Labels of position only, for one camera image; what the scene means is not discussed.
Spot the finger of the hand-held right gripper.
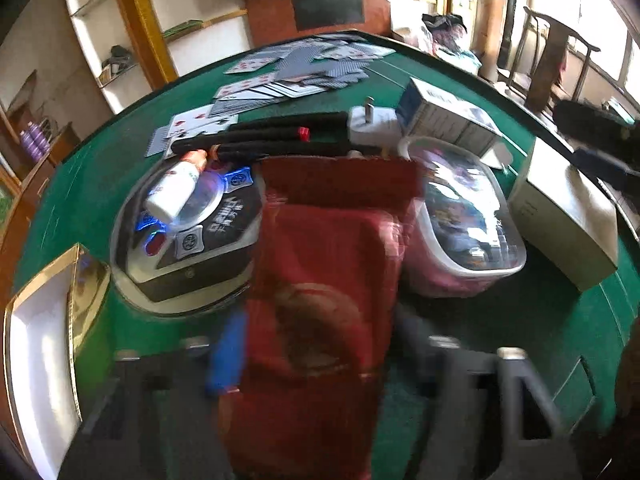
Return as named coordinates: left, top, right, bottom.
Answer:
left=552, top=100, right=640, bottom=148
left=572, top=146, right=640, bottom=193

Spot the printed lid plastic container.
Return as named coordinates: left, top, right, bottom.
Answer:
left=400, top=135, right=528, bottom=298

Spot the gold rimmed box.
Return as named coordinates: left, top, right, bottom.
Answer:
left=2, top=242, right=111, bottom=471

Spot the mahjong table centre console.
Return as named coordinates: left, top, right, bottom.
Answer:
left=110, top=160, right=266, bottom=306

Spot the white power adapter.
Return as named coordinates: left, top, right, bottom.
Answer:
left=348, top=97, right=406, bottom=148

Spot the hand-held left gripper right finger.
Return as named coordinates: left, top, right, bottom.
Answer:
left=392, top=305, right=583, bottom=480

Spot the dark item on shelf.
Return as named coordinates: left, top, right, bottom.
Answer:
left=102, top=45, right=133, bottom=73

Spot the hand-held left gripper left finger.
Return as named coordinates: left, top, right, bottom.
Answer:
left=60, top=310, right=251, bottom=480

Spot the wooden chair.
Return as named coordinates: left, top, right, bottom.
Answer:
left=497, top=5, right=601, bottom=111

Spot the white cardboard box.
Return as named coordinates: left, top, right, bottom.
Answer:
left=507, top=137, right=621, bottom=291

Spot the blue white carton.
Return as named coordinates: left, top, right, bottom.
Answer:
left=396, top=77, right=503, bottom=158

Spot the black stick red cap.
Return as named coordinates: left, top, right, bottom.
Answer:
left=170, top=127, right=312, bottom=158

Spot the green book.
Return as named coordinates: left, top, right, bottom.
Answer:
left=162, top=19, right=203, bottom=38

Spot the white plastic bottle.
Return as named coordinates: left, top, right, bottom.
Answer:
left=144, top=150, right=208, bottom=222

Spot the pile of playing cards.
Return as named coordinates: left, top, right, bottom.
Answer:
left=145, top=32, right=396, bottom=158

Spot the wooden tv cabinet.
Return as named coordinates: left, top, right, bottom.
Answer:
left=245, top=0, right=393, bottom=48

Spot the pile of bags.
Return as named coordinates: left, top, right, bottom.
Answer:
left=400, top=10, right=483, bottom=73

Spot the wooden sideboard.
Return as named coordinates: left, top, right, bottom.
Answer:
left=0, top=70, right=81, bottom=281

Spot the white shelf unit gold pillar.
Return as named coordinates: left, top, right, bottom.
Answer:
left=60, top=0, right=251, bottom=103

